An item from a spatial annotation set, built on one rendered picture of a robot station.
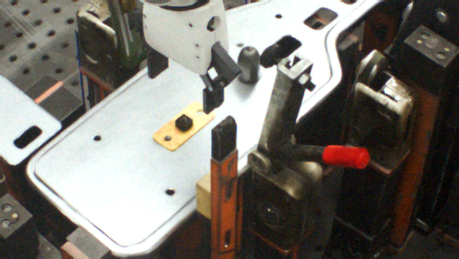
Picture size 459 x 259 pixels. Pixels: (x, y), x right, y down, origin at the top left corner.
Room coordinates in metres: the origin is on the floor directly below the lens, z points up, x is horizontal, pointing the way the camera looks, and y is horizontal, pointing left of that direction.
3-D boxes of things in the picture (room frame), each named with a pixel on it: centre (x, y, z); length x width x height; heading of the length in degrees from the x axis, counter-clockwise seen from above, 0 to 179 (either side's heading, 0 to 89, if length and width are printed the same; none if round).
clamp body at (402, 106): (0.84, -0.20, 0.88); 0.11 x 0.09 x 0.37; 50
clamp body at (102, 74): (1.01, 0.18, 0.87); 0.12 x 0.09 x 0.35; 50
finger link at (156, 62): (0.87, 0.10, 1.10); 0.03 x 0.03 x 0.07; 50
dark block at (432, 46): (0.87, -0.26, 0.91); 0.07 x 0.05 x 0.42; 50
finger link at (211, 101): (0.79, 0.01, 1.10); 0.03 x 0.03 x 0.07; 50
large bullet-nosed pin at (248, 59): (0.93, -0.02, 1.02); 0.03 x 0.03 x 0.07
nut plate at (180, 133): (0.83, 0.06, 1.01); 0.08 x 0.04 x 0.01; 140
